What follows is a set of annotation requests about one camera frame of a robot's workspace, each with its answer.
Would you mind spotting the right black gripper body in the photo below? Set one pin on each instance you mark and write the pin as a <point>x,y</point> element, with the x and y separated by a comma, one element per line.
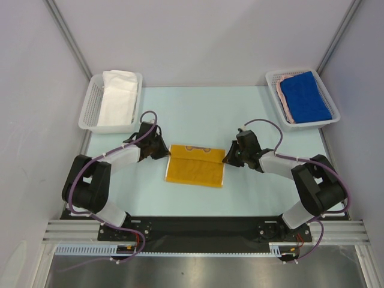
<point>238,155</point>

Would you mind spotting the yellow brown bear towel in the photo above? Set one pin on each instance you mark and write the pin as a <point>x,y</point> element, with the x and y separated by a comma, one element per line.
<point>194,165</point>

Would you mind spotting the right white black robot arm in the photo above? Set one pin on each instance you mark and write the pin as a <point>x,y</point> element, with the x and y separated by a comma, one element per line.
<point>318,185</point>

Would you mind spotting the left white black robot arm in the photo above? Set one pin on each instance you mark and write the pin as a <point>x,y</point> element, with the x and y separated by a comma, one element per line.
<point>86,189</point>

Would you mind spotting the white towel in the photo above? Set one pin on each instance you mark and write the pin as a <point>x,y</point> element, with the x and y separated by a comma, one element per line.
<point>119,98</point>

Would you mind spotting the pink towel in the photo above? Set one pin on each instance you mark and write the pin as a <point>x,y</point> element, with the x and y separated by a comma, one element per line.
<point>282,98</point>

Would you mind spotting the left white plastic basket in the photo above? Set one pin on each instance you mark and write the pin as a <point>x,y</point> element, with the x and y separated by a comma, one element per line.
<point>90,111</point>

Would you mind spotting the white plastic basket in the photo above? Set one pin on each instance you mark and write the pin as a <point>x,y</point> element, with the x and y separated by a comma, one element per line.
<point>90,111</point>
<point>273,77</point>

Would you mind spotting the blue towel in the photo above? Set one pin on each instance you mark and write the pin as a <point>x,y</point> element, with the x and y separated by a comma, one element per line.
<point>304,100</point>

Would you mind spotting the right white plastic basket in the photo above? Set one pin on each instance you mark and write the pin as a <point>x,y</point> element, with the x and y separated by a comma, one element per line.
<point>273,77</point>

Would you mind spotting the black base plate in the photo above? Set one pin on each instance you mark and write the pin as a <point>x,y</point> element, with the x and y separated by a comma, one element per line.
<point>214,235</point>

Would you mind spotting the left aluminium corner post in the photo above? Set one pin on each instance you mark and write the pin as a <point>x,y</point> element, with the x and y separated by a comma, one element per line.
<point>68,37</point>

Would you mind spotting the aluminium corner post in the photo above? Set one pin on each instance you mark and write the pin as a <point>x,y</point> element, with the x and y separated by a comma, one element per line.
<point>68,37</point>
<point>338,36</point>

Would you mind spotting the right aluminium corner post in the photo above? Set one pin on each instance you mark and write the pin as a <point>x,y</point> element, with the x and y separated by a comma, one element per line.
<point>338,36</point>

